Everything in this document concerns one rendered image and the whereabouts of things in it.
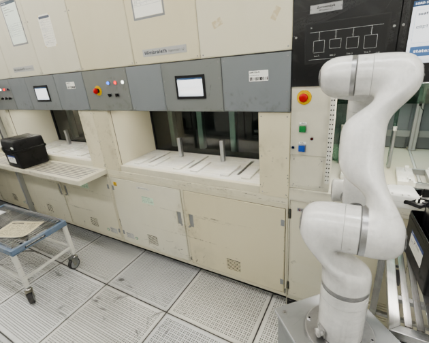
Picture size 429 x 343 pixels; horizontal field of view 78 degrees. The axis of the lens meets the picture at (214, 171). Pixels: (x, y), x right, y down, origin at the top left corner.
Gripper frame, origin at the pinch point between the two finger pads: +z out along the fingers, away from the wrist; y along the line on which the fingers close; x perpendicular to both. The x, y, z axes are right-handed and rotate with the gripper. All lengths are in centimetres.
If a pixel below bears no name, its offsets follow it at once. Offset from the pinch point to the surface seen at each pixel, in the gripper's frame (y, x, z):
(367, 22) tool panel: -33, 58, -23
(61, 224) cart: -25, -62, -224
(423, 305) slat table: 16.9, -30.4, -2.1
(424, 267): 9.7, -21.3, -1.6
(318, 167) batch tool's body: -36, -5, -37
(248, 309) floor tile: -28, -106, -73
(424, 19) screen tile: -30, 56, -5
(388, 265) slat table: 0.3, -29.8, -9.1
